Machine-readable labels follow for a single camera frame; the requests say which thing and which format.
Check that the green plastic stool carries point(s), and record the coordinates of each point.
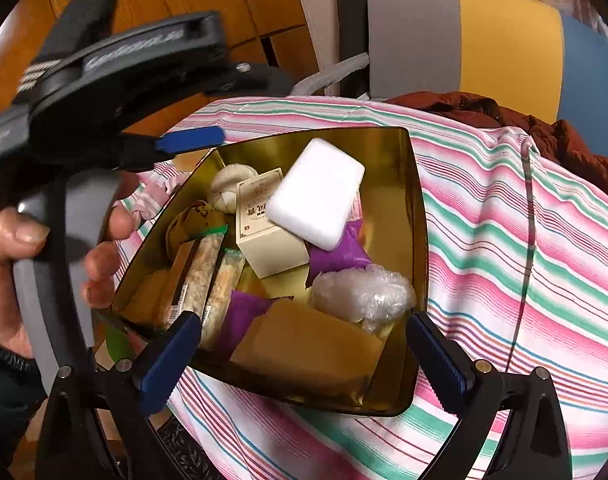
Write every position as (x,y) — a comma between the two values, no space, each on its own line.
(118,345)

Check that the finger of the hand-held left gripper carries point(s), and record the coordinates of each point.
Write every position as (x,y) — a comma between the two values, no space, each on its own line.
(189,140)
(254,80)

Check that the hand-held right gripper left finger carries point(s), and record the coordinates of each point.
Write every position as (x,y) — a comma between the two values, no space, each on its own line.
(169,365)

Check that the yellow knitted item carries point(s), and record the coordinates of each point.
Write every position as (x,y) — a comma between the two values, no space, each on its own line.
(191,222)

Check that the dark patterned floor mat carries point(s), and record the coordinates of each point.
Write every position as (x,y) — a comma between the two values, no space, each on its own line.
(184,452)

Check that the purple packet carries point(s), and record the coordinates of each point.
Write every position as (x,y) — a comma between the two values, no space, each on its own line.
(341,252)
(244,317)

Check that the clear plastic bag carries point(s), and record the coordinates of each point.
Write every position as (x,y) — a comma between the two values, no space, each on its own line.
(389,295)

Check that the white tissue pack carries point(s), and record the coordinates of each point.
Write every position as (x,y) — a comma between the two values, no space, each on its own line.
(316,192)

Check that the white bubble wrap ball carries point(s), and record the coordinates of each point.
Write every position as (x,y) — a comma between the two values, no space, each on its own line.
(334,292)

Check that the cream printed box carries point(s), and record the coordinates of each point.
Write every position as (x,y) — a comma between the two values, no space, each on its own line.
(269,240)

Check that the person's left hand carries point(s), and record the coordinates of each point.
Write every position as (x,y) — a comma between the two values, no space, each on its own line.
(9,240)

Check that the grey yellow blue chair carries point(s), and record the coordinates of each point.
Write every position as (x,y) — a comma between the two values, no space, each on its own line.
(504,45)

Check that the mustard yellow packet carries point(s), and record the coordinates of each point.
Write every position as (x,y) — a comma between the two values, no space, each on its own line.
(304,347)

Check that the rust brown quilt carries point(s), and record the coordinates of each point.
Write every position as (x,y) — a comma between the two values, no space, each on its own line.
(574,145)

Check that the gold tin box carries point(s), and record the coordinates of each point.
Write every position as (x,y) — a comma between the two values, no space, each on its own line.
(384,170)

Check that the cream knotted ball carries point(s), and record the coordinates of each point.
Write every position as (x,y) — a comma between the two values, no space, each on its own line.
(229,185)

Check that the grey bed rail white wrapped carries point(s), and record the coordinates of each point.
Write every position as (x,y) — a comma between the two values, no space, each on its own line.
(334,72)

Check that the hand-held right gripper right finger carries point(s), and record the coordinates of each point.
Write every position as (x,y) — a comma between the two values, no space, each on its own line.
(439,365)

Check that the person's left forearm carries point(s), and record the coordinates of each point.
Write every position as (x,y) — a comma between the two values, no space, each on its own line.
(4,400)

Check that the green snack bar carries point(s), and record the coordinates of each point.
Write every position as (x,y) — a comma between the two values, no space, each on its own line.
(204,270)
(224,290)

